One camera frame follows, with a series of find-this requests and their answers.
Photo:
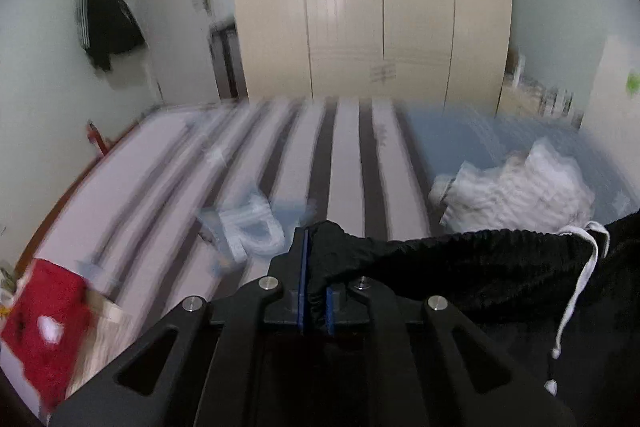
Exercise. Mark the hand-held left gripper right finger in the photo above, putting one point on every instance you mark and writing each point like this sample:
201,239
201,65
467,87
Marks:
330,309

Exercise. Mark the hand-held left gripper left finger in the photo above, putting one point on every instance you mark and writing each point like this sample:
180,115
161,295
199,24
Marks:
302,277

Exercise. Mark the black pants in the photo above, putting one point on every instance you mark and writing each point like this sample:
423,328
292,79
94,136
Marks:
475,267

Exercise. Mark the clear plastic bag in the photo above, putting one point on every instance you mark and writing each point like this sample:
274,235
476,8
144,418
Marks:
250,227

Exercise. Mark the striped bed sheet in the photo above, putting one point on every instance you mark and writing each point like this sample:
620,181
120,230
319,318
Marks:
345,157

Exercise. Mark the beige bag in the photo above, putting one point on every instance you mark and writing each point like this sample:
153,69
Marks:
107,337

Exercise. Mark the white crumpled garment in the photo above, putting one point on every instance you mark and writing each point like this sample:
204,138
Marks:
520,197

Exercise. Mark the dark narrow cabinet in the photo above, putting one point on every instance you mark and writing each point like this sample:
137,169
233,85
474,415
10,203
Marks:
227,62

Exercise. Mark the small red object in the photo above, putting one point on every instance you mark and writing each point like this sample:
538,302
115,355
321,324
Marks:
96,138

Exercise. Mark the red cloth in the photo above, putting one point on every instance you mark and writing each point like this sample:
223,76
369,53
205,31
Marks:
45,307

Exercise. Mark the cream wardrobe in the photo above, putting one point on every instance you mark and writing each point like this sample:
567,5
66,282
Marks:
350,7

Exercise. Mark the black striped jacket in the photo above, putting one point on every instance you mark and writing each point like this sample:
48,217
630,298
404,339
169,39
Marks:
107,17

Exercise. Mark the white door panel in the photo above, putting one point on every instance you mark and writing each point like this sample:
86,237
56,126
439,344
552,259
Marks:
612,107

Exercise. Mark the green apple sticker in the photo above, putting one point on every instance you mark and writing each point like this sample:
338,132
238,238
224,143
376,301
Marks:
634,83

